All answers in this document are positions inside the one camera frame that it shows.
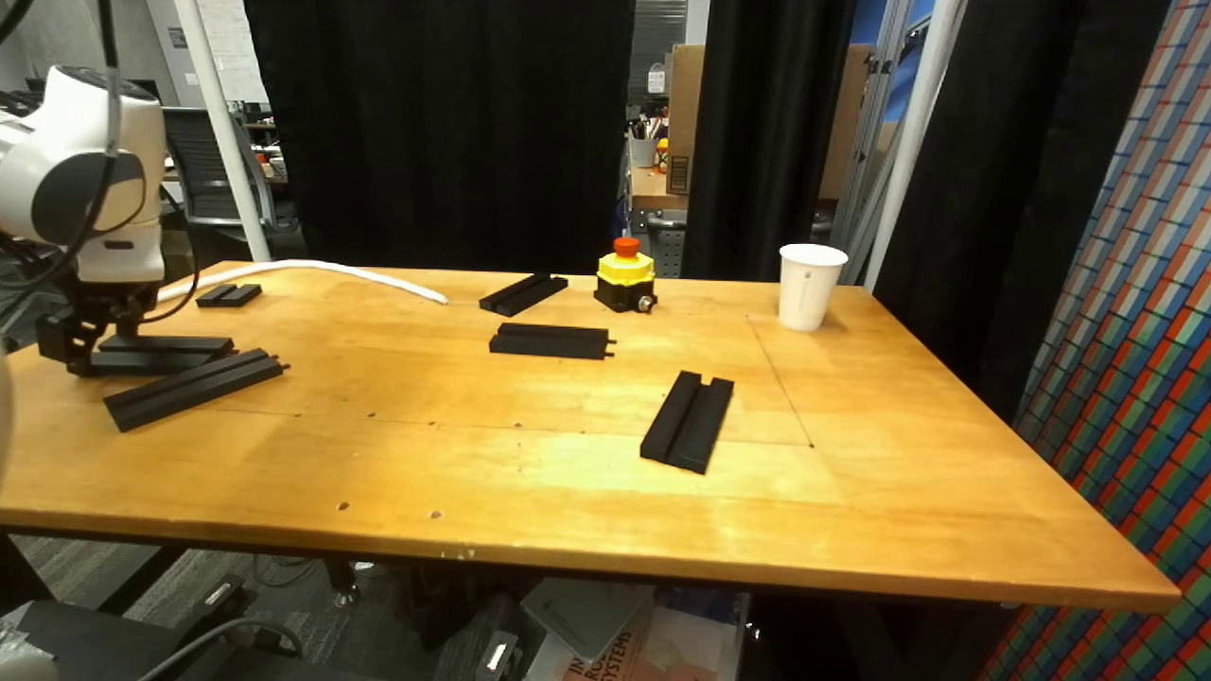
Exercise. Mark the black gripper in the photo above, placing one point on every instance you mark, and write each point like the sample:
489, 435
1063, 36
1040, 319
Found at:
95, 331

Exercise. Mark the long black rail piece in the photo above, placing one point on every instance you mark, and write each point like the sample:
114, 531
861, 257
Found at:
189, 387

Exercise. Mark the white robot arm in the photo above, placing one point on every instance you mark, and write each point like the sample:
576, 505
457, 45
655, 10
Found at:
81, 176

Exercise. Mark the small black block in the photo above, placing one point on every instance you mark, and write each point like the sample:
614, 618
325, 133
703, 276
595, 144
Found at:
229, 296

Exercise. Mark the white plastic tube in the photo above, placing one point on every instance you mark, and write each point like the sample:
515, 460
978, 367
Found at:
304, 266

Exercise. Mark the black curtain left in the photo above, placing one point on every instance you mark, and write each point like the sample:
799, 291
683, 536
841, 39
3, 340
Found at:
475, 133

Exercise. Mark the black curtain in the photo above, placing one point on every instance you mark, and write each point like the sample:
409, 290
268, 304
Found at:
1011, 161
475, 133

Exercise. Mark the yellow red emergency stop button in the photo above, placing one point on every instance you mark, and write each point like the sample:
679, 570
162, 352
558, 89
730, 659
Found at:
626, 276

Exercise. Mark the white paper cup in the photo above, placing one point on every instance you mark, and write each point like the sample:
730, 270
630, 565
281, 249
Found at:
807, 276

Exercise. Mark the white metal pole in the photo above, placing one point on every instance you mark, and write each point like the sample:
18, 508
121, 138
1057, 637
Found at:
915, 120

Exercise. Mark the black curtain right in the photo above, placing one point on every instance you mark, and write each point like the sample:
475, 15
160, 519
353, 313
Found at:
1011, 161

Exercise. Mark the colourful checkered panel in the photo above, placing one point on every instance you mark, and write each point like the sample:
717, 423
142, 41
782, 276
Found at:
1117, 398

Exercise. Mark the black rail piece back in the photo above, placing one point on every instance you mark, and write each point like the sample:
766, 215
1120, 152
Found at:
523, 291

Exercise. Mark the black rail piece front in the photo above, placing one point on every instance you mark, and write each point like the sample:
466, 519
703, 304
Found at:
687, 421

